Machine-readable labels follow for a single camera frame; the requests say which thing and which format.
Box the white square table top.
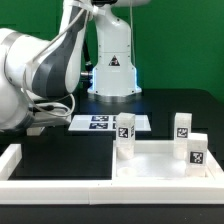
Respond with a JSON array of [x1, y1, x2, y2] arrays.
[[112, 140, 220, 180]]

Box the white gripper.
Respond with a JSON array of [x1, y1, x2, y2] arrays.
[[29, 103, 71, 128]]

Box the white U-shaped obstacle fence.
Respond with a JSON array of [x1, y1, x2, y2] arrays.
[[0, 144, 224, 205]]

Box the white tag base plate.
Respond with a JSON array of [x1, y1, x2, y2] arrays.
[[68, 115, 151, 131]]

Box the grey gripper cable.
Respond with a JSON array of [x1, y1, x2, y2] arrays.
[[22, 0, 101, 119]]

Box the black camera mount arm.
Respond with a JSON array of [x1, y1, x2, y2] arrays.
[[83, 39, 93, 72]]

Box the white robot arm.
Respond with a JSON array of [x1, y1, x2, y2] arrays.
[[0, 0, 141, 133]]

